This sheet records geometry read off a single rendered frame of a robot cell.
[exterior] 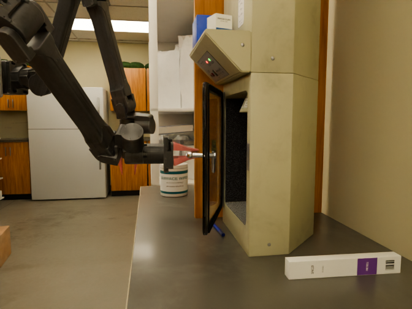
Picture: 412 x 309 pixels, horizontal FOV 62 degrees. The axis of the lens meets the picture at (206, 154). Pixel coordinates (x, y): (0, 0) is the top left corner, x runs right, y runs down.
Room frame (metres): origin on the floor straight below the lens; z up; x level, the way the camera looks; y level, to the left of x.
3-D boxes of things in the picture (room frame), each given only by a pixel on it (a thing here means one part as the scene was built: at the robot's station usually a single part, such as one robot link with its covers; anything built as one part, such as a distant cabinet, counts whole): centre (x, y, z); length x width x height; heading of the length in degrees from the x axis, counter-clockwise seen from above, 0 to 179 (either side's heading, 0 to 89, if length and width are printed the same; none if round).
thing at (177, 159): (0.96, 0.07, 1.20); 0.09 x 0.07 x 0.07; 98
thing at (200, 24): (1.09, -0.01, 1.56); 0.10 x 0.10 x 0.09; 9
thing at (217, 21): (0.96, -0.04, 1.54); 0.05 x 0.05 x 0.06; 27
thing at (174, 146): (0.96, 0.07, 1.20); 0.09 x 0.07 x 0.07; 98
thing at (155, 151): (0.95, 0.14, 1.20); 0.07 x 0.07 x 0.10; 8
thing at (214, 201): (1.01, -0.02, 1.19); 0.30 x 0.01 x 0.40; 169
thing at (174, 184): (1.61, 0.15, 1.02); 0.13 x 0.13 x 0.15
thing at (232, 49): (1.01, -0.03, 1.46); 0.32 x 0.12 x 0.10; 9
